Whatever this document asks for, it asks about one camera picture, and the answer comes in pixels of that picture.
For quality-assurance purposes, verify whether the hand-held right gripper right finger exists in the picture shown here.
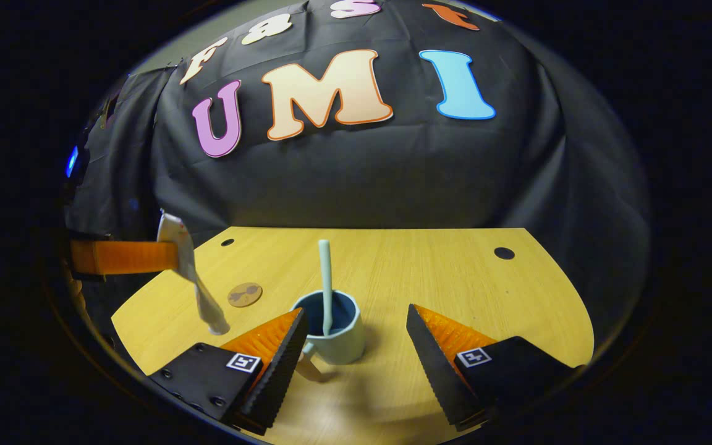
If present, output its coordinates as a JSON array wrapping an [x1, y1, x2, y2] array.
[[406, 303, 582, 432]]

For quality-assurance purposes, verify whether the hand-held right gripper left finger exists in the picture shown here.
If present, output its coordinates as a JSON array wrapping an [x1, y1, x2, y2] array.
[[149, 307, 309, 433]]

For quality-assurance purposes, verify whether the pale green cup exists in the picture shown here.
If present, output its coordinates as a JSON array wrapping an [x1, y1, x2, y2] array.
[[290, 290, 366, 383]]

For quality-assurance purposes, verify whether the round wooden coaster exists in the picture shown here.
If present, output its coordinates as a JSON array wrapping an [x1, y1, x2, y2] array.
[[227, 282, 263, 308]]

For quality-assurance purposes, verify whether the white toothpaste tube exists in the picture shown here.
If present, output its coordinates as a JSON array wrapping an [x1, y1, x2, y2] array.
[[157, 210, 231, 336]]

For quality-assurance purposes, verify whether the wooden desktop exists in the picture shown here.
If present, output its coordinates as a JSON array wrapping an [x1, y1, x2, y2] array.
[[112, 227, 595, 445]]

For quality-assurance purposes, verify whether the black backdrop cloth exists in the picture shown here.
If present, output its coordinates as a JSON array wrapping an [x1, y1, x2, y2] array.
[[66, 0, 650, 347]]

